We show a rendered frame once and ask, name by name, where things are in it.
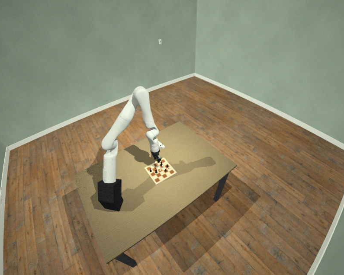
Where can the cream and brown chessboard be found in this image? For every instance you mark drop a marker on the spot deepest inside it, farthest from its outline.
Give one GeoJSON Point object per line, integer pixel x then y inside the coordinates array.
{"type": "Point", "coordinates": [160, 175]}

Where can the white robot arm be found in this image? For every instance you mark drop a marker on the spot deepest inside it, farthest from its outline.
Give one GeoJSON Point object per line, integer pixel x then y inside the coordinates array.
{"type": "Point", "coordinates": [140, 96]}

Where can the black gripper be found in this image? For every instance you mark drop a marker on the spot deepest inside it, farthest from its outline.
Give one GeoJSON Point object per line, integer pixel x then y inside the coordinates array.
{"type": "Point", "coordinates": [156, 156]}

